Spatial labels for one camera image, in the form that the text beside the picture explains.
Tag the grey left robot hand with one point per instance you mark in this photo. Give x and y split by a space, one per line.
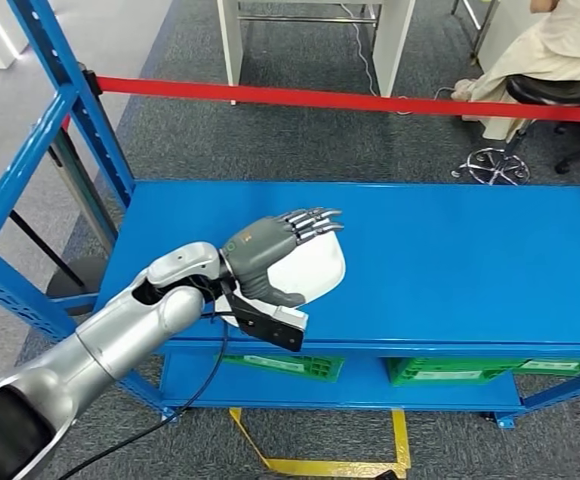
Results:
255 255

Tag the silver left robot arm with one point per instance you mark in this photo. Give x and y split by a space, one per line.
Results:
120 331

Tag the blue metal shelf rack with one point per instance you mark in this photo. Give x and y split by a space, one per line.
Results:
420 265

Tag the green plastic crate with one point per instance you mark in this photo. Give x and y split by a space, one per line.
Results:
294 366
445 372
560 366

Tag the red barrier belt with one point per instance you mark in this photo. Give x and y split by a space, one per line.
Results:
320 99

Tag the white desk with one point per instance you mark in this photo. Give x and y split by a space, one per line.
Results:
230 40

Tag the black pole with round base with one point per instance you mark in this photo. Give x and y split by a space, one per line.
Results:
70 278

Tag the yellow floor tape square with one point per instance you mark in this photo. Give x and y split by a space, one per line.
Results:
400 444

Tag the black stool with chrome base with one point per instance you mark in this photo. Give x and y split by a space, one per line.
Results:
550 89

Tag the person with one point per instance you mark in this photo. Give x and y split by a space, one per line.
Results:
560 40

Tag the pale and black wrist camera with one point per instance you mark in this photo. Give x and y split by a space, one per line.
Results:
275 331

